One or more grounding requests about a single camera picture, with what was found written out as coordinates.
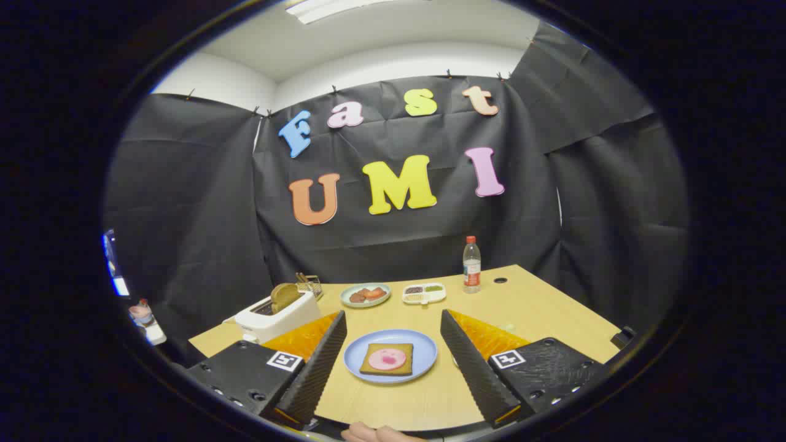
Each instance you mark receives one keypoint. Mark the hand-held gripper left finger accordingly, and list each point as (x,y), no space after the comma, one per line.
(319,368)

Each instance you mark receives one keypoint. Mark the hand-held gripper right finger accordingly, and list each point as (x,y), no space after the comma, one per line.
(473,368)

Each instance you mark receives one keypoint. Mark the rounded brown toast slice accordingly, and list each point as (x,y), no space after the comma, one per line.
(284,296)

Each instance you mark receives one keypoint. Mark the square brown bread slice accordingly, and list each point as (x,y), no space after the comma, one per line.
(366,367)

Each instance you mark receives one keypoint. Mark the blue plate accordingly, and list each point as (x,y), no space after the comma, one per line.
(424,356)

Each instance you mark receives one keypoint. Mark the white toaster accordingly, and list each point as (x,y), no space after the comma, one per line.
(282,320)

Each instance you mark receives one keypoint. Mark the pink ham slice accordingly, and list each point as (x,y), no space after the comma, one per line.
(387,359)

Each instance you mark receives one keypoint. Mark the pale green plate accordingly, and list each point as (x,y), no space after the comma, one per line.
(345,298)

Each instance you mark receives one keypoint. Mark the white divided spice dish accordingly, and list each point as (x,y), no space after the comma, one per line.
(425,294)

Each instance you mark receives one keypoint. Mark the red tomato slice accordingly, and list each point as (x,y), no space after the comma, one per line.
(376,294)

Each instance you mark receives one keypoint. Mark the clear red-capped water bottle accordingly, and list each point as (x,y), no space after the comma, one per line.
(471,270)

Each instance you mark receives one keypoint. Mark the black backdrop cloth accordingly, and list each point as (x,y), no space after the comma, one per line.
(430,245)

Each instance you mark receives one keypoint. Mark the small black block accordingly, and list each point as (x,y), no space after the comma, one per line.
(624,337)

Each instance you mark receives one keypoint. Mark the small pinkish container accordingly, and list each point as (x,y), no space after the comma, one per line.
(142,313)

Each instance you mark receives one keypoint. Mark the blue-lit screen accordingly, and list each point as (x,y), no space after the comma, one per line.
(116,270)

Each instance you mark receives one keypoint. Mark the ceiling light panel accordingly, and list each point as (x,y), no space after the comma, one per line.
(325,7)

